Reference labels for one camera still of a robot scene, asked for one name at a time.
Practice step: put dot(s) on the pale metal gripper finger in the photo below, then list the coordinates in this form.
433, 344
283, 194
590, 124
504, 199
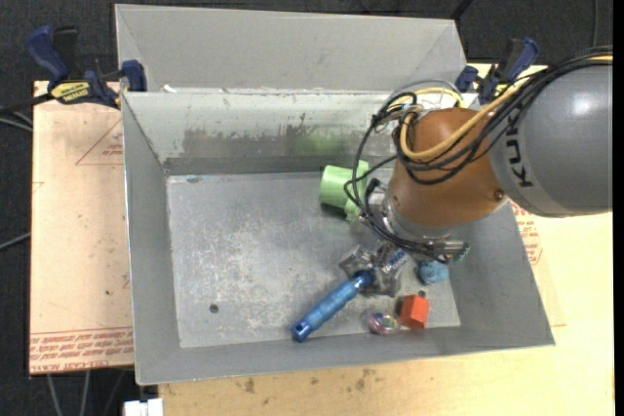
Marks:
358, 262
387, 285

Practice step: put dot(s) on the grey metal bin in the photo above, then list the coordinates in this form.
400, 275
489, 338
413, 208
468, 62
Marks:
253, 248

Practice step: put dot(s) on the red-orange block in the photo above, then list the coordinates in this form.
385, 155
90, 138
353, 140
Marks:
413, 312

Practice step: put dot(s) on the blue ball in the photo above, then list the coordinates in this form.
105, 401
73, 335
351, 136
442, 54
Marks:
434, 273

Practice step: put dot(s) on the light green plastic cup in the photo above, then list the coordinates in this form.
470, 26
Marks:
334, 187

